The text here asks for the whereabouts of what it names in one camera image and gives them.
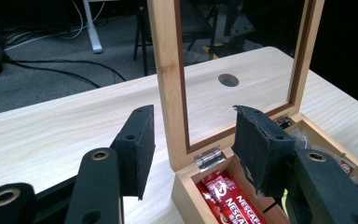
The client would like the black stand with striped base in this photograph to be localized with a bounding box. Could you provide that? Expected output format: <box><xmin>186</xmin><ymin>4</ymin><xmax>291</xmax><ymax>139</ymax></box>
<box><xmin>202</xmin><ymin>12</ymin><xmax>257</xmax><ymax>61</ymax></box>

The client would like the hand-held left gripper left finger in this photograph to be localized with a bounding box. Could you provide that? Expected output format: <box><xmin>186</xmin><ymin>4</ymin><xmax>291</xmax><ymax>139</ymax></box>
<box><xmin>109</xmin><ymin>104</ymin><xmax>157</xmax><ymax>201</ymax></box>

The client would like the wooden tea box glass lid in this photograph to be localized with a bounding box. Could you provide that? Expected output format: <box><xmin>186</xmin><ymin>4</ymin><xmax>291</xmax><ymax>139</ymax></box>
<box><xmin>146</xmin><ymin>0</ymin><xmax>358</xmax><ymax>224</ymax></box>

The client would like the white desk frame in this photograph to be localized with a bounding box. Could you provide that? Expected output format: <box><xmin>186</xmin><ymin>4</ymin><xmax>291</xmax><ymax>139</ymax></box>
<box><xmin>82</xmin><ymin>0</ymin><xmax>104</xmax><ymax>55</ymax></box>

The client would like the white floor cable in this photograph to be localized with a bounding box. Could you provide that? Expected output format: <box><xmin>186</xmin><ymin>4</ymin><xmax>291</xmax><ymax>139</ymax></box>
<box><xmin>3</xmin><ymin>0</ymin><xmax>106</xmax><ymax>51</ymax></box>

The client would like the red coffee sachet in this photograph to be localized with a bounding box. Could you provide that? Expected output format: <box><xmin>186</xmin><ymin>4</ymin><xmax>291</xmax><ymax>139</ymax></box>
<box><xmin>200</xmin><ymin>170</ymin><xmax>269</xmax><ymax>224</ymax></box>
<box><xmin>195</xmin><ymin>181</ymin><xmax>227</xmax><ymax>224</ymax></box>

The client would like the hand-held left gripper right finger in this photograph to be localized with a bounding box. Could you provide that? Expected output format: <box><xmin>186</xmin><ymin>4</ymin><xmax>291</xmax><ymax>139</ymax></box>
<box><xmin>230</xmin><ymin>105</ymin><xmax>296</xmax><ymax>199</ymax></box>

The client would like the black floor cable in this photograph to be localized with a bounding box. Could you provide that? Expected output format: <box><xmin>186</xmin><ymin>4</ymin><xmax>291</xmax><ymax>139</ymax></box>
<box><xmin>2</xmin><ymin>57</ymin><xmax>129</xmax><ymax>90</ymax></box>

